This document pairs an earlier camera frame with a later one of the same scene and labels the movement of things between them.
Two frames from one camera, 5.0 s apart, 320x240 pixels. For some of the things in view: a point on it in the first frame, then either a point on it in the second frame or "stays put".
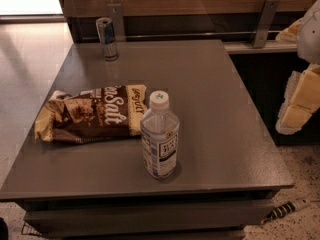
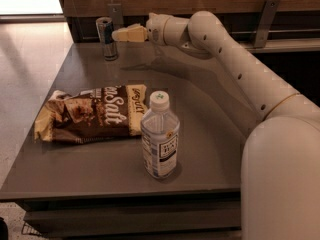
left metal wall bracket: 116,15 stays put
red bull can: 105,27 stays put
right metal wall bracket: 266,20 stays put
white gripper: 310,34 to 155,29
